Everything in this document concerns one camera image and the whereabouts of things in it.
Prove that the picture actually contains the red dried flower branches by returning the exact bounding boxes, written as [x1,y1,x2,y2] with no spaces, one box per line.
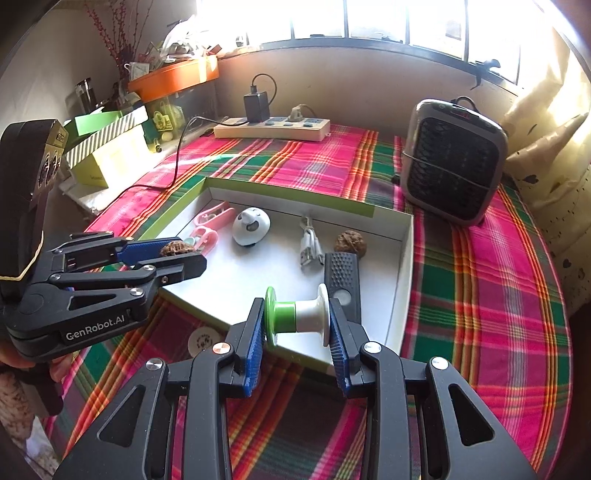
[83,0,154,79]

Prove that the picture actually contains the grey portable heater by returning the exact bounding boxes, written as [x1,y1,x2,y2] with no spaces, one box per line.
[400,98,508,226]

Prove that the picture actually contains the striped white box lid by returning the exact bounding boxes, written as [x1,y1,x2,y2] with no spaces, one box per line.
[63,106,148,169]

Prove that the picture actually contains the green paper box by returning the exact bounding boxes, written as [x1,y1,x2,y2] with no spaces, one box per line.
[64,110,122,138]

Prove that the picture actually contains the white round mini fan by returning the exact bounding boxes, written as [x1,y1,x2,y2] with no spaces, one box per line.
[232,207,271,247]

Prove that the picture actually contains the plaid pink green tablecloth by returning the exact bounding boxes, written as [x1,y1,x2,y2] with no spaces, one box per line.
[43,123,574,480]

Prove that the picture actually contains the beige plug on strip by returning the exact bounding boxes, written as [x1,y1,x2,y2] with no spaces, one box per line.
[287,103,317,122]

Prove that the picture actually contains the white green cardboard tray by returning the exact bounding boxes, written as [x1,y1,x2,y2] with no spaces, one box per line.
[140,178,414,352]

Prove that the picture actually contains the black rectangular remote device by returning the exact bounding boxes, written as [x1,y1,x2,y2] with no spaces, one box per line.
[325,252,362,324]

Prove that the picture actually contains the black charger cable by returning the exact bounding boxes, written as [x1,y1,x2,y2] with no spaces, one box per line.
[105,72,279,195]

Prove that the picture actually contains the brown walnut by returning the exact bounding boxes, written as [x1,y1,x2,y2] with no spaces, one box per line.
[159,240,195,257]
[334,230,368,259]

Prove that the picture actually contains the black window latch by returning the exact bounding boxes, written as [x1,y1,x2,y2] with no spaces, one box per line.
[472,58,501,90]

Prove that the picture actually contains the yellow green toy package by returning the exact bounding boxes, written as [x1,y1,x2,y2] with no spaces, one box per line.
[146,96,186,147]

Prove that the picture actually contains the person left hand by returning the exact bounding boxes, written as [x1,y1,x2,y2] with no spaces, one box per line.
[0,340,74,383]

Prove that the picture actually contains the black charger adapter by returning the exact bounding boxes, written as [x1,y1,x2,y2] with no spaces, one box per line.
[243,85,270,123]

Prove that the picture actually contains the pink plastic clip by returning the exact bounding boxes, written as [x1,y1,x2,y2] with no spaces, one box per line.
[193,201,236,231]

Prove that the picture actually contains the yellow green cardboard box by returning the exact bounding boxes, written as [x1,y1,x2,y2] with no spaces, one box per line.
[66,125,154,188]

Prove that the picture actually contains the white usb cable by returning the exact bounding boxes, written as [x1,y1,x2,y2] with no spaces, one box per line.
[298,215,326,269]

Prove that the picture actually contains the orange plastic tray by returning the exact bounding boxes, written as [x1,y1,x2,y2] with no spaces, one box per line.
[128,55,219,103]

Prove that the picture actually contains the beige power strip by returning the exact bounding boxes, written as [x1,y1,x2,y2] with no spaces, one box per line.
[213,117,331,142]

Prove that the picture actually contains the brown walnut in tray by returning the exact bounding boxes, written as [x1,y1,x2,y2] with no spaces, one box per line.
[334,230,368,259]

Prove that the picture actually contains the cream heart pattern curtain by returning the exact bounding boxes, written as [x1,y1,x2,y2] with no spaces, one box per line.
[501,1,590,314]

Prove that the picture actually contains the green white spool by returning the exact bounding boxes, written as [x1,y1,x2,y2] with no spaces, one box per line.
[263,283,331,347]

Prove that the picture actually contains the white round cap container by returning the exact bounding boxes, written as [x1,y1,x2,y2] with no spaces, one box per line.
[187,326,223,358]

